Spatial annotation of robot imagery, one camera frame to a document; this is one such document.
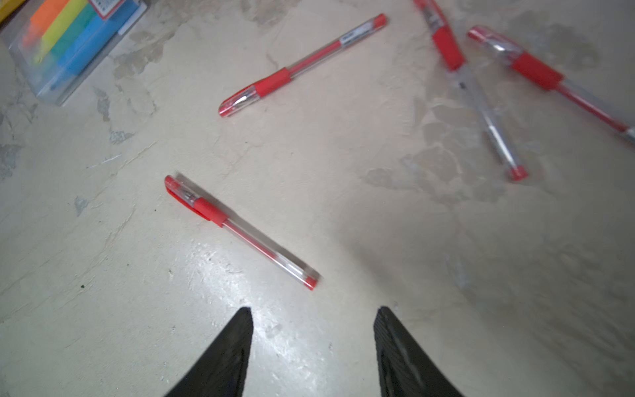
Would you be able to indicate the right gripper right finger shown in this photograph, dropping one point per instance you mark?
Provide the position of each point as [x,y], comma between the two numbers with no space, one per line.
[404,367]

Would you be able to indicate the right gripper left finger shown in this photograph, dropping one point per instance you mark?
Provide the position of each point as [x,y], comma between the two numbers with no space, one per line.
[222,369]

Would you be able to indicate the red gel pen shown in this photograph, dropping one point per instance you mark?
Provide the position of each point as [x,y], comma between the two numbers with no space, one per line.
[263,87]
[455,62]
[515,57]
[195,202]

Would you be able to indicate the red gel pen upright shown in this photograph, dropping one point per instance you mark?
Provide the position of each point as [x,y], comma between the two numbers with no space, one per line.
[263,87]

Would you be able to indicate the highlighter set clear case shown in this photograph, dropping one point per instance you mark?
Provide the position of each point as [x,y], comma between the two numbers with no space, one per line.
[57,44]

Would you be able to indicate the yellow calculator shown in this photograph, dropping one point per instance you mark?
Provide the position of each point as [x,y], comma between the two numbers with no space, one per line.
[8,7]

